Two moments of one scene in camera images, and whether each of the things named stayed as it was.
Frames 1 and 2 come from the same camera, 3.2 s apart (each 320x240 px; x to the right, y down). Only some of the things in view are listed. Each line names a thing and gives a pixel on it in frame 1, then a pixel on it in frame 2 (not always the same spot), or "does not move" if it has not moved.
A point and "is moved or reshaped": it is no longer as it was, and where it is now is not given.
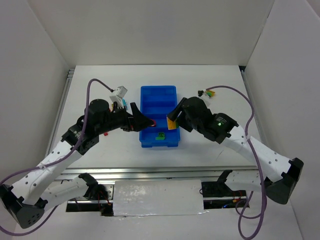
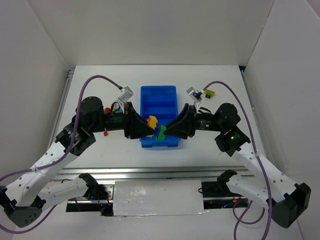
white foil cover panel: (160, 197) does not move
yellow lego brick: (171, 124) is moved or reshaped
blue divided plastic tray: (156, 102) does not move
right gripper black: (182, 115) -> (191, 122)
